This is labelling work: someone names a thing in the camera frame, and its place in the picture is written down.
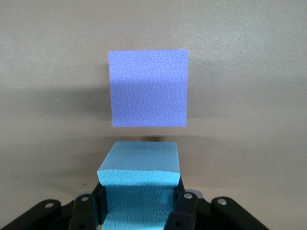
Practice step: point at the light blue foam block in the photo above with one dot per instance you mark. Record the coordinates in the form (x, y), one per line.
(139, 163)

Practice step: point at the brown table cover sheet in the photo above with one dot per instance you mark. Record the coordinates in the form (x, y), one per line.
(48, 72)

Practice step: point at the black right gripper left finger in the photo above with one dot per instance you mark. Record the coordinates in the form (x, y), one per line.
(79, 215)

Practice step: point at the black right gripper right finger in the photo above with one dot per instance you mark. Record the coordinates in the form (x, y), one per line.
(192, 215)

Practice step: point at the purple foam block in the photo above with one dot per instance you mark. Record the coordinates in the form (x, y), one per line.
(148, 88)

